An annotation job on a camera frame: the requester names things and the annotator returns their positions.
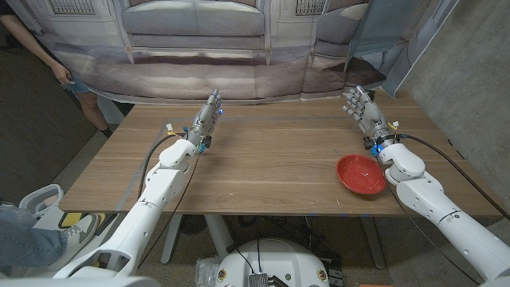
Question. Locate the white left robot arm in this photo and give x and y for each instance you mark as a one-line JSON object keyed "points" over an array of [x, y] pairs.
{"points": [[143, 215]]}

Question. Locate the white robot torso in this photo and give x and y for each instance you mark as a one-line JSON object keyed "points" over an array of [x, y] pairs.
{"points": [[275, 259]]}

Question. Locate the seated person's blue jeans leg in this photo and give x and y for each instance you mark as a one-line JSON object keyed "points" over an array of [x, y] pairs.
{"points": [[24, 243]]}

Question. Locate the standing person in blue shorts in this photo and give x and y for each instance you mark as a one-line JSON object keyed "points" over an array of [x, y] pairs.
{"points": [[89, 107]]}

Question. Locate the red bowl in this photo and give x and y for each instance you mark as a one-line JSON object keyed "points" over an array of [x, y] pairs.
{"points": [[360, 175]]}

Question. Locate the black round floor device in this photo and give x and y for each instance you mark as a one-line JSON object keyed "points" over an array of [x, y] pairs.
{"points": [[192, 224]]}

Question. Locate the clear plastic bag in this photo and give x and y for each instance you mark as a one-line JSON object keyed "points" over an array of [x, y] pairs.
{"points": [[205, 273]]}

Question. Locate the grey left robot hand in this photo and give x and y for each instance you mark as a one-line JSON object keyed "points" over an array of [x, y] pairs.
{"points": [[205, 121]]}

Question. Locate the yellow floor object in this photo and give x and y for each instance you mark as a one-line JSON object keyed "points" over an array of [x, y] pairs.
{"points": [[71, 218]]}

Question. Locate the grey and white sneaker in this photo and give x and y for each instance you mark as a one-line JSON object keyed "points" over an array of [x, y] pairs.
{"points": [[77, 239]]}

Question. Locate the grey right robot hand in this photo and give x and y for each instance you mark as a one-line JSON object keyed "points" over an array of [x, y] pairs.
{"points": [[370, 117]]}

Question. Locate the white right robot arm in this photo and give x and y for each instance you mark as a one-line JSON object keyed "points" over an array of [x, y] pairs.
{"points": [[450, 215]]}

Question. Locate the grey table leg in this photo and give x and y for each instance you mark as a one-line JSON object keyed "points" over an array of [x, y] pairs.
{"points": [[373, 243]]}

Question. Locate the white table leg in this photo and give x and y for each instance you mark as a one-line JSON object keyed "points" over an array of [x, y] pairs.
{"points": [[171, 239], [219, 235]]}

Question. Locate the printed living room backdrop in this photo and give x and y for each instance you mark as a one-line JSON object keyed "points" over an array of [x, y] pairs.
{"points": [[199, 71]]}

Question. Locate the black box under table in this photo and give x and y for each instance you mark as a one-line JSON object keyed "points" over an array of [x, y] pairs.
{"points": [[334, 273]]}

